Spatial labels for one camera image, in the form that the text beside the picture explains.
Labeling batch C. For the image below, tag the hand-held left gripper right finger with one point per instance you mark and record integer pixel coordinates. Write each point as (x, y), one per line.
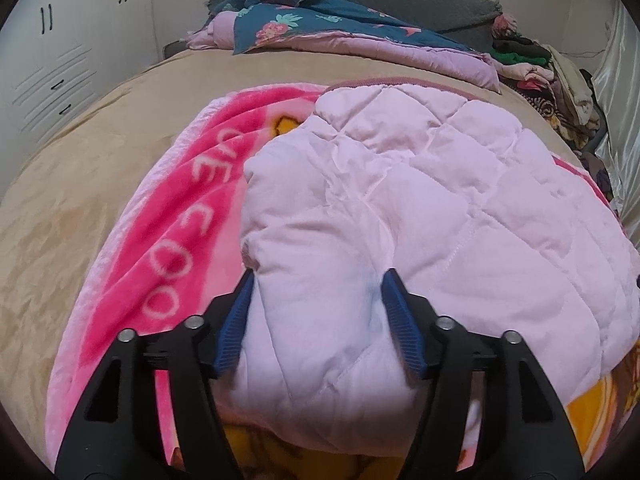
(405, 330)

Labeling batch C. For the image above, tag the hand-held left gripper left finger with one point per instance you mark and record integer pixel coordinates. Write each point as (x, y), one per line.
(235, 325)

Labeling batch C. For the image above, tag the pink quilted jacket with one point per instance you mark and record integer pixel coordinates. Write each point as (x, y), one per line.
(400, 185)

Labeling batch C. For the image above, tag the pile of mixed clothes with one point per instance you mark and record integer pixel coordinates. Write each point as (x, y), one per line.
(530, 70)

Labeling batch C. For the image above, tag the pink printed blanket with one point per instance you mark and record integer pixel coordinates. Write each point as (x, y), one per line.
(175, 210)

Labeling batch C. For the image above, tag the beige bed sheet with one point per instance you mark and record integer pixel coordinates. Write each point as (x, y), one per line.
(100, 135)

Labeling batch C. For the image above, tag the dark bedside table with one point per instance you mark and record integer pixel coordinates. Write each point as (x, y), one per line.
(174, 49)

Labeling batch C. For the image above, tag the dark blue floral quilt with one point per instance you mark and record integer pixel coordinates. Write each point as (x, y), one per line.
(350, 20)

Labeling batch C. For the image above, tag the white satin curtain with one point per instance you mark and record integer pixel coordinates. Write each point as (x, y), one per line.
(620, 85)

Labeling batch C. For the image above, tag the white wardrobe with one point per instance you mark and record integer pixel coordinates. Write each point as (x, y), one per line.
(75, 35)

